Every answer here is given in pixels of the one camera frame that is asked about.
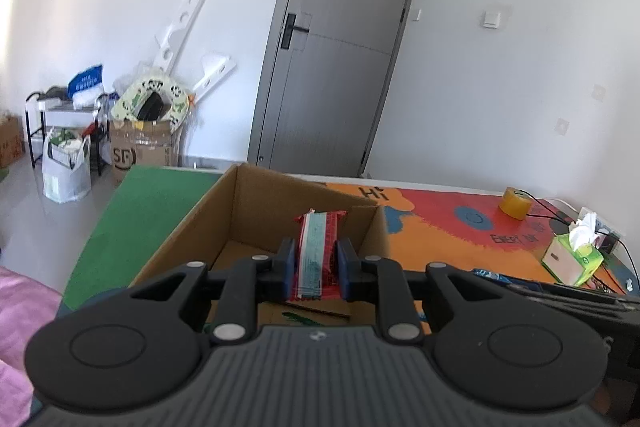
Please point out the grey door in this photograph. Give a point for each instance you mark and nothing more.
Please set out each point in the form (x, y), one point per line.
(330, 42)

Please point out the blue plastic bag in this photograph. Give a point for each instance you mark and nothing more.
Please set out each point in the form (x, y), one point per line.
(86, 79)

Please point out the blue snack packet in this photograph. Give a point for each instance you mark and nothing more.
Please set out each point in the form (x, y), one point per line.
(500, 278)

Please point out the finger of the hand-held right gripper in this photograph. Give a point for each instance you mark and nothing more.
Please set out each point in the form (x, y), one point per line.
(575, 294)

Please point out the white light switch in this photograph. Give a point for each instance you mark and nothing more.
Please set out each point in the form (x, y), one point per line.
(492, 18)

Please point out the pink blanket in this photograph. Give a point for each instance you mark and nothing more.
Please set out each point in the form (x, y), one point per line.
(25, 322)

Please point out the white plastic bag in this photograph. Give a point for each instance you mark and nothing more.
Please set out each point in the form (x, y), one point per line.
(65, 177)

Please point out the black metal rack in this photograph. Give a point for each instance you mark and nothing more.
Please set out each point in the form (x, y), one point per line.
(35, 127)

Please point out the black charger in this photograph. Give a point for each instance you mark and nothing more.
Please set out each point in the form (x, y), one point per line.
(609, 242)

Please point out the white power strip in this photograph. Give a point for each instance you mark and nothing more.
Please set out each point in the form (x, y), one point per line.
(602, 219)

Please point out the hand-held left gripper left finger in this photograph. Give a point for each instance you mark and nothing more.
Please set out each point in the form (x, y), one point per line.
(289, 268)

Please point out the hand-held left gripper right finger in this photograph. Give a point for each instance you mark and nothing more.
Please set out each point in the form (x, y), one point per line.
(343, 268)

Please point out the green tissue box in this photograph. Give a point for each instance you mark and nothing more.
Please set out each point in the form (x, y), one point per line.
(570, 257)

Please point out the short white foam board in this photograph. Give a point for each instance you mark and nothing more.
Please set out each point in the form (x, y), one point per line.
(215, 72)

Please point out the red striped snack packet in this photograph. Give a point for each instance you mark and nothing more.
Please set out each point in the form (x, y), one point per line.
(314, 254)

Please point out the small brown cardboard box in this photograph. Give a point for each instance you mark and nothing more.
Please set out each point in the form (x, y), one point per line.
(10, 142)

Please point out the small white wall switch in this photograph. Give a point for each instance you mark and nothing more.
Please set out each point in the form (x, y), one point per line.
(417, 14)

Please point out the yellow tape roll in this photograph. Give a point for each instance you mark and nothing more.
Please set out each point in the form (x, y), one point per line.
(515, 203)

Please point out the long white foam board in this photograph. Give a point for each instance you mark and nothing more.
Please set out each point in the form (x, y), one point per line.
(182, 24)

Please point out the printed cardboard box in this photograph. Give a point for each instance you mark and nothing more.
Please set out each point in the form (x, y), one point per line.
(142, 152)

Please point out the colourful printed table mat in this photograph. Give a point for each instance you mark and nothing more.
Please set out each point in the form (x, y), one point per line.
(450, 237)

